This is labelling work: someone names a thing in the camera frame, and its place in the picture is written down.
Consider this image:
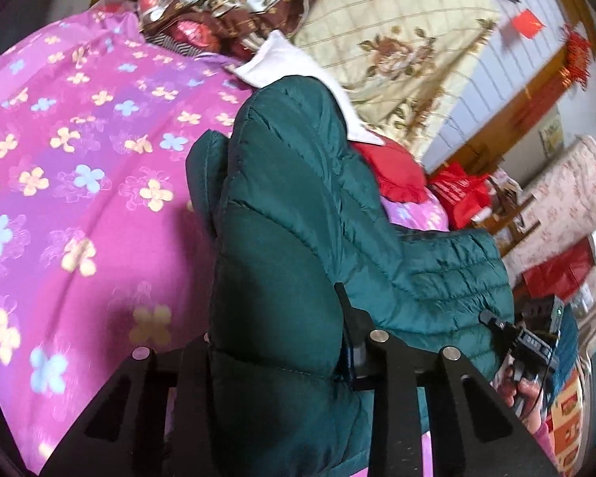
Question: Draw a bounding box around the dark green puffer jacket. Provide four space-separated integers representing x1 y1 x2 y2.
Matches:
187 76 513 476

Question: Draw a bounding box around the person right hand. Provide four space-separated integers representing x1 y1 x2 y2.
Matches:
496 365 544 434

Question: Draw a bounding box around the wooden shelf rack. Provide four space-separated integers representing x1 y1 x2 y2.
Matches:
479 175 540 257

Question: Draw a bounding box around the pink floral sofa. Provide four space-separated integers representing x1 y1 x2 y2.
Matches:
503 135 596 285

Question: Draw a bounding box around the red shopping bag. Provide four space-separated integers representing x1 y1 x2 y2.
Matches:
428 163 492 229

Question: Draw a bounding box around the pink floral bed sheet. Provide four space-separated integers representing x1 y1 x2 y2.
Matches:
0 4 451 477

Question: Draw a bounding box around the red ruffled cushion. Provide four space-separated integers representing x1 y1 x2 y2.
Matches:
352 138 430 204

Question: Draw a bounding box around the cream rose quilt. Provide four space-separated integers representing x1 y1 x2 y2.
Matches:
292 0 499 159

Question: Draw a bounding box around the white pillow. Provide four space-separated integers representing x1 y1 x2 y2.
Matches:
233 30 385 145

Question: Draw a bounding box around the red shiny package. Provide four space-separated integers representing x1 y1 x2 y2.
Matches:
166 21 221 56

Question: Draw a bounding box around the brown floral blanket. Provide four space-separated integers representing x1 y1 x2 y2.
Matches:
139 0 316 52

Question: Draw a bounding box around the red wall decoration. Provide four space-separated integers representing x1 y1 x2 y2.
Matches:
560 24 591 91

